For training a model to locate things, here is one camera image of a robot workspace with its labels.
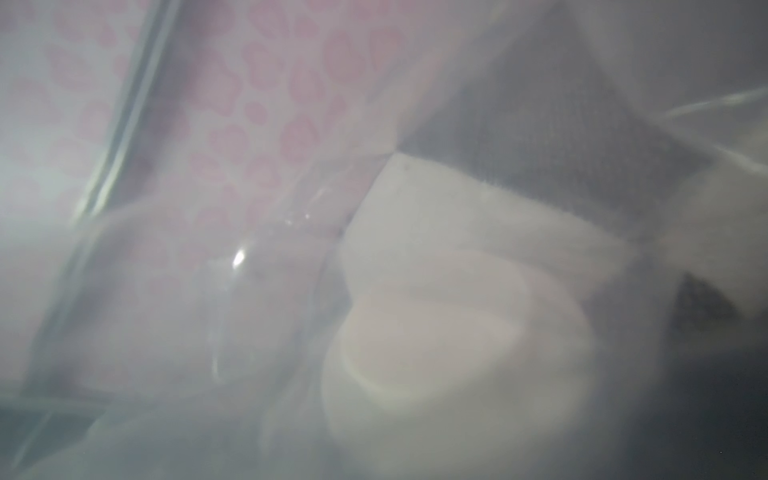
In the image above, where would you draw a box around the grey white checked blanket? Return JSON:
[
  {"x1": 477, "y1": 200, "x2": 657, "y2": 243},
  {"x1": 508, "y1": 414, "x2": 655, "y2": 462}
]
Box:
[{"x1": 338, "y1": 1, "x2": 767, "y2": 341}]

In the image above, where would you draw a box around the white bag valve cap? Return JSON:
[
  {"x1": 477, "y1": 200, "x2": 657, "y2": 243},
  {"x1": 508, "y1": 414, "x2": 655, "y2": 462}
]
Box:
[{"x1": 320, "y1": 251, "x2": 596, "y2": 476}]

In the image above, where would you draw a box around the clear plastic vacuum bag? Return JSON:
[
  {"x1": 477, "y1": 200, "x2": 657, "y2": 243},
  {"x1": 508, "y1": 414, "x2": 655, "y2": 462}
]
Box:
[{"x1": 1, "y1": 1, "x2": 767, "y2": 479}]

